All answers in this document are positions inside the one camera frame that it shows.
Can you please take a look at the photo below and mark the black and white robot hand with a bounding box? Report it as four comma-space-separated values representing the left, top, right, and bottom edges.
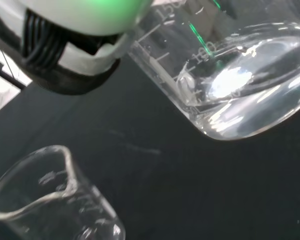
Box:
0, 0, 153, 96

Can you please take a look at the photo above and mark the black bench cloth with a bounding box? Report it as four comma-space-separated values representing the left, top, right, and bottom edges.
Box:
0, 32, 300, 240

